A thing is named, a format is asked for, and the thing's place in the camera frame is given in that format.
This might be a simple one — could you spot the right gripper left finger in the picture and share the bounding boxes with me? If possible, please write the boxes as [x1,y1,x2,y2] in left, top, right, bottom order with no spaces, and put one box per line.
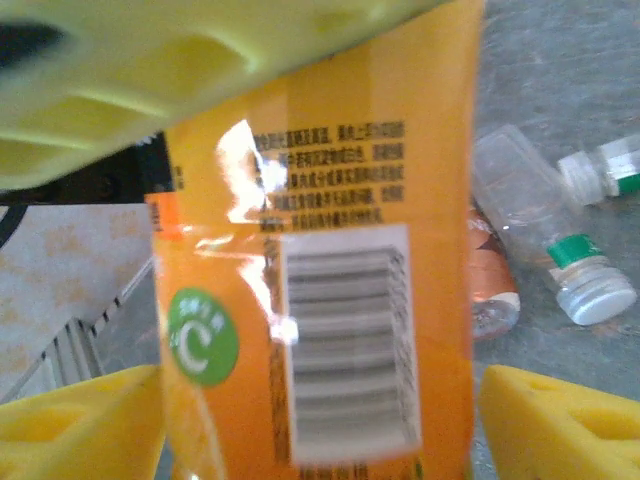
[0,364,168,480]

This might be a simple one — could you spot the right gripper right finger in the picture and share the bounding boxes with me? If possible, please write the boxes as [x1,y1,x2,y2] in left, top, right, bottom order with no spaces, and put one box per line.
[478,364,640,480]

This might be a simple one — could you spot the brown label bottle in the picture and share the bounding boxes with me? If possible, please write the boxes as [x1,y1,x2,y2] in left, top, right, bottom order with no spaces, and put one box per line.
[467,202,522,342]

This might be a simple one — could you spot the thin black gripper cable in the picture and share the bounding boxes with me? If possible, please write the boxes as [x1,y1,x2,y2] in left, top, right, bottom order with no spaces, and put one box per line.
[0,203,29,249]

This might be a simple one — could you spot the round clear bottle green band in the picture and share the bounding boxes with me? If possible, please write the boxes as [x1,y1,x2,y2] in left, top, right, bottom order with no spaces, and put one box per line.
[472,123,639,327]

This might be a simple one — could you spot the yellow orange juice bottle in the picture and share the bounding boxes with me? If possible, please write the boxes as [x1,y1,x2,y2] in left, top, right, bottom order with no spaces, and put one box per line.
[144,0,489,480]

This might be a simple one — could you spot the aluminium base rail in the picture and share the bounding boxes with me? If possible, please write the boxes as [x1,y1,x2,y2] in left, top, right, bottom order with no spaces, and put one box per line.
[0,314,106,401]

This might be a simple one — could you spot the square clear bottle green band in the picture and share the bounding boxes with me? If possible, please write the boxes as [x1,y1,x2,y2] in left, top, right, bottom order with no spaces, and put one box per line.
[557,132,640,207]

